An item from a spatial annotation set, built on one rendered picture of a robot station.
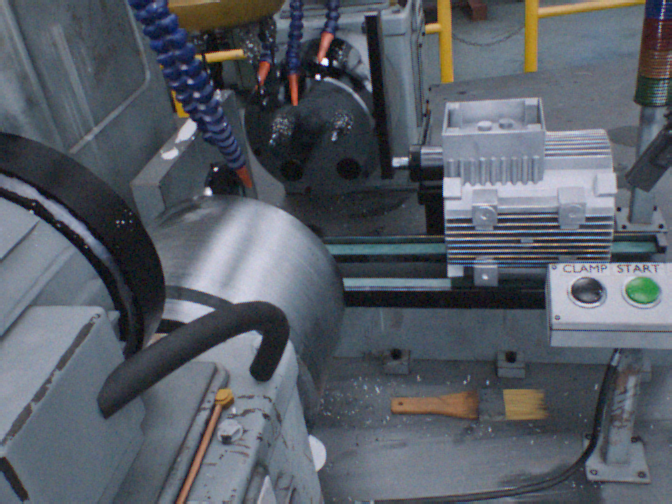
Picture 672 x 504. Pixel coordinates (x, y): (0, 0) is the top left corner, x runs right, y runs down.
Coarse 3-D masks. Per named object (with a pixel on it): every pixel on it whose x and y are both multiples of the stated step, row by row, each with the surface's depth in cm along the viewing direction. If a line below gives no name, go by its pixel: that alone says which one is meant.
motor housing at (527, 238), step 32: (544, 160) 84; (576, 160) 83; (608, 160) 82; (512, 192) 84; (544, 192) 84; (448, 224) 85; (512, 224) 83; (544, 224) 83; (608, 224) 82; (448, 256) 87; (480, 256) 86; (512, 256) 86; (544, 256) 85; (576, 256) 84; (608, 256) 83
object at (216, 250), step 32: (160, 224) 71; (192, 224) 69; (224, 224) 68; (256, 224) 69; (288, 224) 72; (160, 256) 64; (192, 256) 64; (224, 256) 64; (256, 256) 66; (288, 256) 68; (320, 256) 73; (192, 288) 60; (224, 288) 61; (256, 288) 63; (288, 288) 66; (320, 288) 70; (288, 320) 63; (320, 320) 68; (320, 352) 67; (320, 384) 66
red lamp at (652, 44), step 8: (648, 24) 103; (656, 24) 102; (664, 24) 101; (648, 32) 103; (656, 32) 102; (664, 32) 102; (648, 40) 104; (656, 40) 103; (664, 40) 102; (656, 48) 103; (664, 48) 103
